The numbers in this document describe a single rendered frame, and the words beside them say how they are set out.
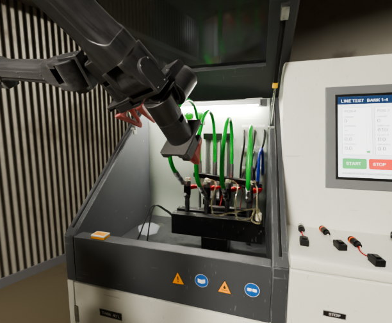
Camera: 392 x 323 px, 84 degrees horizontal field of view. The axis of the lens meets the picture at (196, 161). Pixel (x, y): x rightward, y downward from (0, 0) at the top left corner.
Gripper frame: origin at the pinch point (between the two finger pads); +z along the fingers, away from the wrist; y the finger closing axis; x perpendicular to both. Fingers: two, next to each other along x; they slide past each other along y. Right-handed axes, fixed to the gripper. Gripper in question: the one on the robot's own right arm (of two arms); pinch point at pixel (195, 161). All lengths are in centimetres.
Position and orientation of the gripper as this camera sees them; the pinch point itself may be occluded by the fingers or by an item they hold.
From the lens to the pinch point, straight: 54.3
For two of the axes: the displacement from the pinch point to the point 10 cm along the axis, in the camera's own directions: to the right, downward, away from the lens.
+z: 3.7, 6.1, 7.0
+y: 3.4, -7.9, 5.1
